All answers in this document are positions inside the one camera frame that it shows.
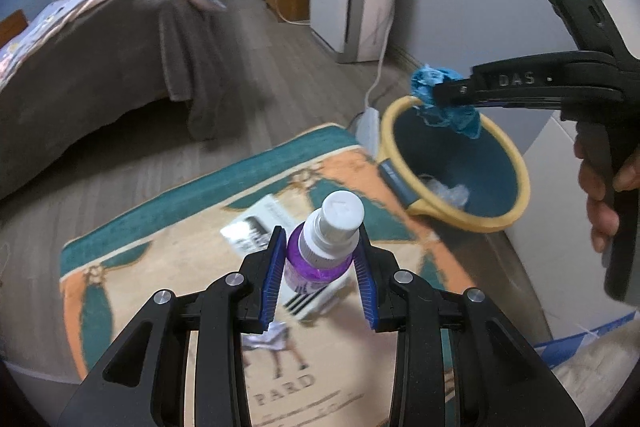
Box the wooden bed grey cover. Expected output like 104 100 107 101
0 0 228 202

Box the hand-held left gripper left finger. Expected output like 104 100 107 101
57 226 288 427

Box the person's right hand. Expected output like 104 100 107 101
574 139 640 254

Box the crumpled white tissue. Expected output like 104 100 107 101
242 321 292 351

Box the blue glove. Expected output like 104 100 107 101
410 63 482 140

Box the green orange patterned mat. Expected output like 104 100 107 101
60 123 556 427

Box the white power strip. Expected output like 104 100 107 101
350 107 382 158

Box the yellow rimmed teal waste bin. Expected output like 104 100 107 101
377 96 531 234

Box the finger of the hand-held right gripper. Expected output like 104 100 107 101
432 51 581 108

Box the clear plastic bag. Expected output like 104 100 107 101
420 174 471 210

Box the purple spray bottle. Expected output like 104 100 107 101
282 189 365 295

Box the blue trimmed beige bag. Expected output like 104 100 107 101
532 311 640 410

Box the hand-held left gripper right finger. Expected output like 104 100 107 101
352 227 586 427

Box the white power cable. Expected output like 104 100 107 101
364 7 396 112

